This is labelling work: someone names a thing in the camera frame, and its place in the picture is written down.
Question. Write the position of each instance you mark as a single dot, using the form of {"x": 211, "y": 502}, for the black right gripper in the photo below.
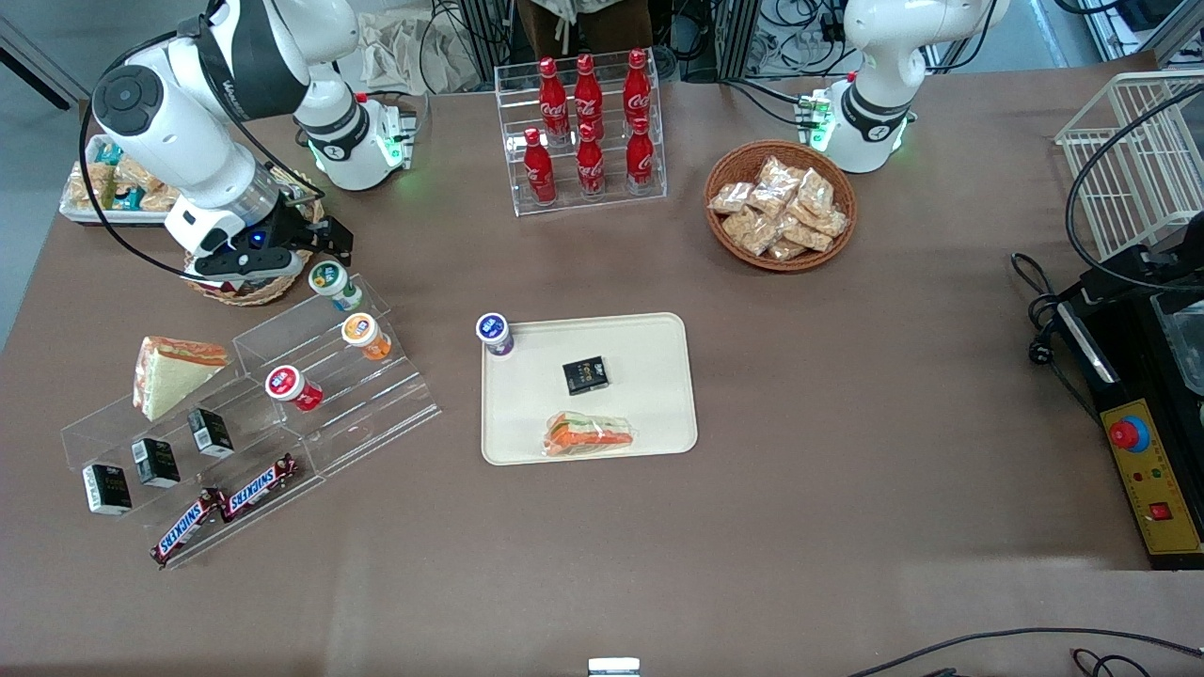
{"x": 299, "y": 228}

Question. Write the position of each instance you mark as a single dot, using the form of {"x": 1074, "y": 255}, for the green lid yogurt cup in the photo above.
{"x": 331, "y": 280}

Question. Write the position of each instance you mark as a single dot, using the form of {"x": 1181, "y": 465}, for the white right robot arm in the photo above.
{"x": 188, "y": 141}

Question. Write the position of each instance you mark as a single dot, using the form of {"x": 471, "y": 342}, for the beige plastic tray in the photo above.
{"x": 649, "y": 414}

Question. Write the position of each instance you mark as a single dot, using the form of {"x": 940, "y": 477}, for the orange lid yogurt cup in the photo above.
{"x": 362, "y": 331}

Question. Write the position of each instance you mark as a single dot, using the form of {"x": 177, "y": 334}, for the light woven wicker basket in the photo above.
{"x": 246, "y": 291}

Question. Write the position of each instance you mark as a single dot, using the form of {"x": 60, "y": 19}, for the red lid yogurt cup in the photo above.
{"x": 287, "y": 384}

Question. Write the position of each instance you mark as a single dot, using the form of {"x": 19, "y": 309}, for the clear acrylic tiered shelf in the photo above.
{"x": 376, "y": 414}

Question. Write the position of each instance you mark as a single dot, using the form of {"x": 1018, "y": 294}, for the clear bag of rice crackers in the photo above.
{"x": 136, "y": 174}
{"x": 85, "y": 188}
{"x": 162, "y": 199}

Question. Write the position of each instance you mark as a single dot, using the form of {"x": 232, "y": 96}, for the wrapped triangle white sandwich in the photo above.
{"x": 169, "y": 376}

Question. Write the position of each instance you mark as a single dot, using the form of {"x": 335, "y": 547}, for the crumpled white cloth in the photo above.
{"x": 414, "y": 52}

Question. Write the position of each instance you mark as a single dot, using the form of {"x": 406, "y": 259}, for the red cola bottle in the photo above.
{"x": 590, "y": 165}
{"x": 553, "y": 99}
{"x": 637, "y": 89}
{"x": 539, "y": 171}
{"x": 588, "y": 94}
{"x": 641, "y": 158}

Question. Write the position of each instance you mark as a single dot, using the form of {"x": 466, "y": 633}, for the black small box white label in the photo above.
{"x": 211, "y": 433}
{"x": 156, "y": 463}
{"x": 106, "y": 489}

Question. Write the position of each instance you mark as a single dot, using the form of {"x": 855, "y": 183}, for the white rectangular snack bin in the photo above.
{"x": 85, "y": 215}

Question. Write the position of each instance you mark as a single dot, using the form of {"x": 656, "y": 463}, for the Snickers chocolate bar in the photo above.
{"x": 186, "y": 527}
{"x": 259, "y": 487}

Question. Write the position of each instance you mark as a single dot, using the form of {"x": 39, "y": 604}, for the black gold-print small box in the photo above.
{"x": 585, "y": 375}

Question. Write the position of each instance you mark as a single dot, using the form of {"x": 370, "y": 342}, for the wrapped layered sandwich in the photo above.
{"x": 588, "y": 435}

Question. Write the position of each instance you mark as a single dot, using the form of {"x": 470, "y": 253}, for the clear acrylic bottle rack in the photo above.
{"x": 649, "y": 188}

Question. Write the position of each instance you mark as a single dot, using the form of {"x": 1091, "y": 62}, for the person in brown trousers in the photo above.
{"x": 602, "y": 28}

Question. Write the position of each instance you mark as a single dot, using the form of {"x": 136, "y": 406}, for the brown wicker basket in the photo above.
{"x": 729, "y": 165}

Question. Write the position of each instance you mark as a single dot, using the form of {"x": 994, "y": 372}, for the small white block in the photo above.
{"x": 613, "y": 667}

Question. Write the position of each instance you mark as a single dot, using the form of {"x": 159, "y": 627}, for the black device with clear cover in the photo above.
{"x": 1143, "y": 268}

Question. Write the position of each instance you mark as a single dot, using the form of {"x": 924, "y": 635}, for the black yellow control box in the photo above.
{"x": 1152, "y": 489}

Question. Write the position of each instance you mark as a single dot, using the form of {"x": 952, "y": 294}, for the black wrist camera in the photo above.
{"x": 240, "y": 263}

